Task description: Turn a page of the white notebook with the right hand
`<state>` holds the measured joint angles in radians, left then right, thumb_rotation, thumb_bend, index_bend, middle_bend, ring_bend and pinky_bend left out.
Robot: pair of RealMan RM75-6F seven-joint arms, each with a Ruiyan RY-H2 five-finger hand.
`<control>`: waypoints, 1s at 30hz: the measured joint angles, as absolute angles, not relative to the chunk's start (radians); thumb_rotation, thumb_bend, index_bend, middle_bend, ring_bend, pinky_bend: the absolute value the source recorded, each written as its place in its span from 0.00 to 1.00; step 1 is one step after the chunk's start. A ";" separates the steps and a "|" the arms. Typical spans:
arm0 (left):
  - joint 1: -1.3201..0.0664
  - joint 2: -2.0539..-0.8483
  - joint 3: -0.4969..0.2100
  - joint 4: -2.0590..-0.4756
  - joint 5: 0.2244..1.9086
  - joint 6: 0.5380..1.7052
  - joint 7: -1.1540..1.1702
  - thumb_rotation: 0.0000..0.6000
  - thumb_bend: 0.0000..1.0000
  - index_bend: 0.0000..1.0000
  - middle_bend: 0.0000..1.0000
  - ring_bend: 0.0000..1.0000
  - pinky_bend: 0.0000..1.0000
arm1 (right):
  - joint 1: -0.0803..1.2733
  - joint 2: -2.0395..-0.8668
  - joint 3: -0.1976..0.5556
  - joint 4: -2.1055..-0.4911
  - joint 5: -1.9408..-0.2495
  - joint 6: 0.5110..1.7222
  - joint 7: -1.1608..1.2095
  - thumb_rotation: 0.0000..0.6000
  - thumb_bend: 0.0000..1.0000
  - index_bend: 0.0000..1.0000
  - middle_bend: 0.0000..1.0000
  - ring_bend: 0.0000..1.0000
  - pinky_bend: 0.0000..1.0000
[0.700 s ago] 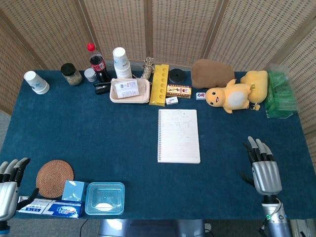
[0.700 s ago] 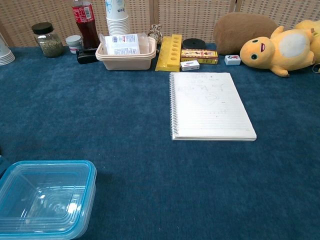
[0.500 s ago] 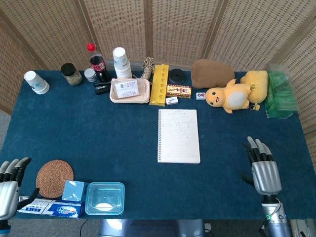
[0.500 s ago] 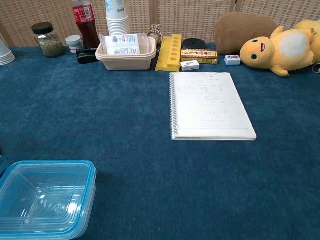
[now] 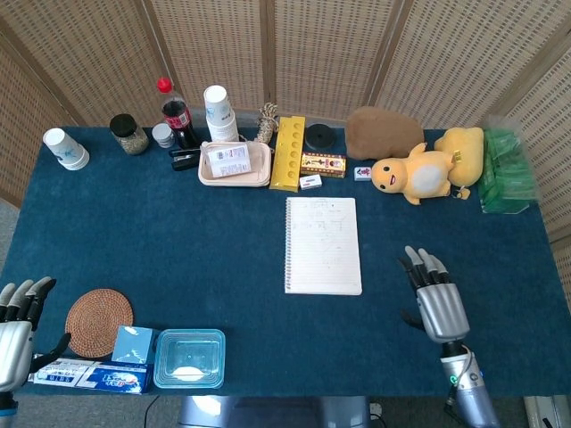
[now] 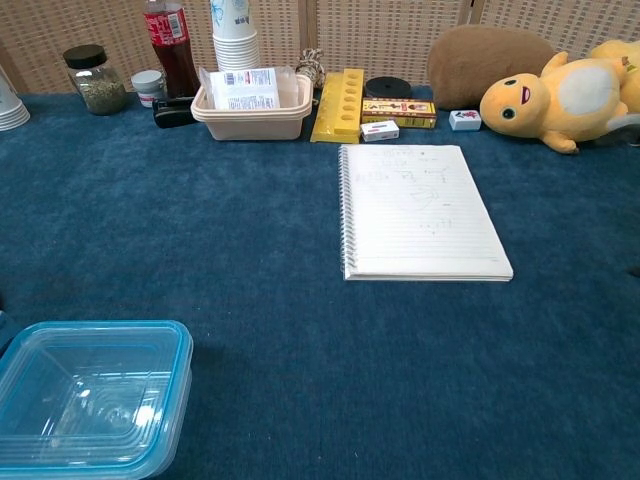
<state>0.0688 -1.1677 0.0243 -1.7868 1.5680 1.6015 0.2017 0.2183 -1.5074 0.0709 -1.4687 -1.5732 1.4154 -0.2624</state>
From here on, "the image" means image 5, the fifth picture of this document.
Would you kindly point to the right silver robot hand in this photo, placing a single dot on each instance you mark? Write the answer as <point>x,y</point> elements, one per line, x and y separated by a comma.
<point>439,312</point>

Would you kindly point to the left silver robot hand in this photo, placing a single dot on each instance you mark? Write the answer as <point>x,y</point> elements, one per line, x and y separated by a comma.
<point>13,343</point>

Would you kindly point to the white spiral notebook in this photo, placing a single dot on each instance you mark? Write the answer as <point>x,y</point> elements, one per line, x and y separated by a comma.
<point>323,249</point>

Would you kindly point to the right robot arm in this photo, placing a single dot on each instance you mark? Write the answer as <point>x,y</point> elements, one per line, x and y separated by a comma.
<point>473,397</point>

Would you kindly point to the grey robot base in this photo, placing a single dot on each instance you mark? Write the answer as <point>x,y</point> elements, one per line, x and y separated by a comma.
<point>276,412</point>

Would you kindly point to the blue white tissue packet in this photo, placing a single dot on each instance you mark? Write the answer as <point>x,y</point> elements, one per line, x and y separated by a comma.
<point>93,376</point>

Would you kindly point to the round woven rattan coaster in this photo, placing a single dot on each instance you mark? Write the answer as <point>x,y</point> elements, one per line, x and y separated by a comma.
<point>98,318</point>

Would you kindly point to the blue sticky note pad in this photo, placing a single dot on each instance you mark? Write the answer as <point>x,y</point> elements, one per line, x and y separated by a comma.
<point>133,344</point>

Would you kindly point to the yellow plush with white belly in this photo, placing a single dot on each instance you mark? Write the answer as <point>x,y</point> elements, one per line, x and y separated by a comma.
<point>424,176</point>

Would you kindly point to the green packets in clear holder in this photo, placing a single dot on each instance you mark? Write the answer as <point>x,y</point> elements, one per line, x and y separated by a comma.
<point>508,178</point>

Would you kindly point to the white mahjong tile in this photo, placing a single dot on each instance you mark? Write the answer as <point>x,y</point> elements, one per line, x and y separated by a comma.
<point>362,173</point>

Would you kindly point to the plain yellow plush toy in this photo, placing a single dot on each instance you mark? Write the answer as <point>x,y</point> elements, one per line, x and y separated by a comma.
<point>464,151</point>

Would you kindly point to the clear blue plastic container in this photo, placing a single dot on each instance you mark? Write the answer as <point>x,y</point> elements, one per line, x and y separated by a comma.
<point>189,359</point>

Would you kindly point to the small white box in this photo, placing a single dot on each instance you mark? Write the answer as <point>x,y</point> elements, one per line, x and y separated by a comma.
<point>311,182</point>

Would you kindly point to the brown plush cushion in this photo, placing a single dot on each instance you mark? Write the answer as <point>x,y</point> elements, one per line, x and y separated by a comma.
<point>383,134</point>

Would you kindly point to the red and yellow box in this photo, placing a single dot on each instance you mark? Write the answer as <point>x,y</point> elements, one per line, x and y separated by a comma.
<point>323,164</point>

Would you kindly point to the short white paper cup stack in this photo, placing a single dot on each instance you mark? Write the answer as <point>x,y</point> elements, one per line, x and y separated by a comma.
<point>67,149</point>

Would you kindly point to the black round disc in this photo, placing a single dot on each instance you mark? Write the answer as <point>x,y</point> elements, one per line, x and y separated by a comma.
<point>320,136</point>

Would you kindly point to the yellow block with round holes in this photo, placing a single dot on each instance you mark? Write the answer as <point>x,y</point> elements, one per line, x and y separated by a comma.
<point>287,151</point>

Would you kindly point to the blue table cloth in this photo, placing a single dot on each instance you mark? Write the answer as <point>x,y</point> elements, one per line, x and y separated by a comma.
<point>214,249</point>

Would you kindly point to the beige plastic tray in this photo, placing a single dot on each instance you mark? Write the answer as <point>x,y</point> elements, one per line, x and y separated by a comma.
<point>259,167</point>

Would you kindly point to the glass jar with black lid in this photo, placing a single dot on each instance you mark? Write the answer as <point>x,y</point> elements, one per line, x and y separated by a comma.
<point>129,136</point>

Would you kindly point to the black stapler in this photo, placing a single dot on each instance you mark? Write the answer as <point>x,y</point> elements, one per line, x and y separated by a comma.
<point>184,160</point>

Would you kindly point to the small white plastic jar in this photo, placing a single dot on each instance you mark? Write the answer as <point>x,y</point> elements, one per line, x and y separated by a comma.
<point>163,136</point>

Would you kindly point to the white labelled packet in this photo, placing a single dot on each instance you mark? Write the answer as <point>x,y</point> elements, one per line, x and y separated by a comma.
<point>229,160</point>

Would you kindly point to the cola bottle with red cap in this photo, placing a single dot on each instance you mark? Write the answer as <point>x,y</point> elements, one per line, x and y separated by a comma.
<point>178,118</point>

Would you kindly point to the woven bamboo folding screen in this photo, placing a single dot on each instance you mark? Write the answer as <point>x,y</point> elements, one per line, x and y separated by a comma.
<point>330,53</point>

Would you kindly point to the tall white paper cup stack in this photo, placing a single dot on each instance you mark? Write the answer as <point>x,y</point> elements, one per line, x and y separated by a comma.
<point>220,116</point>

